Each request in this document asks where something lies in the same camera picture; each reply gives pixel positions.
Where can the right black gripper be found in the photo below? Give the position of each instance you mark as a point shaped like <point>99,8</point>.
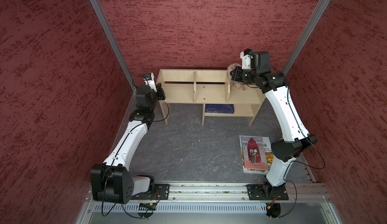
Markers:
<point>236,76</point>

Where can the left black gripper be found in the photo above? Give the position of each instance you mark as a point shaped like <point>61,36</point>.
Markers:
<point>160,92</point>

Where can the beige striped fluffy cloth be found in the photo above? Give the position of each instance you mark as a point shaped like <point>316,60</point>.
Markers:
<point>231,72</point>

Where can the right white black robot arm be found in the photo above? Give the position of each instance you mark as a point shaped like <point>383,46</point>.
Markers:
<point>256,69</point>

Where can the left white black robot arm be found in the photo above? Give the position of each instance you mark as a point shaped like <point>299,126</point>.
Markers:
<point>111,180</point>

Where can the light wooden bookshelf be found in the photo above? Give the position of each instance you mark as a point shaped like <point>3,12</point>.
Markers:
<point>203,87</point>

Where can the blue book on shelf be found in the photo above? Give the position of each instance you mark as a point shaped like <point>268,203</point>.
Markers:
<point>219,108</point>

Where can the red illustrated picture book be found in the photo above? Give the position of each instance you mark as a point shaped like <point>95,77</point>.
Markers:
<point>256,154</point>

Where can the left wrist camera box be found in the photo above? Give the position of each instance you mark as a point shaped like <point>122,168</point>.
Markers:
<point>148,78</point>

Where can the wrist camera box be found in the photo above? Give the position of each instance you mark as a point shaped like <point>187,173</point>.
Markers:
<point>246,58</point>
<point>148,78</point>

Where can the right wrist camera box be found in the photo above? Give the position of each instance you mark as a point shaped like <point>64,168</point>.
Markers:
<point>246,58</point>

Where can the left aluminium corner post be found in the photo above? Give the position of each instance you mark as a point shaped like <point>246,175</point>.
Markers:
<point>97,7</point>

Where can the aluminium corner post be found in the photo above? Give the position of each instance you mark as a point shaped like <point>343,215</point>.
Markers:
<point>308,29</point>
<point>97,7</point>

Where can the right aluminium corner post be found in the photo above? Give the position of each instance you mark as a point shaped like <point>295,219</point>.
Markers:
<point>308,29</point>

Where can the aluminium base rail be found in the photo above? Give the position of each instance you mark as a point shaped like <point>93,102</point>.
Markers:
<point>218,203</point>

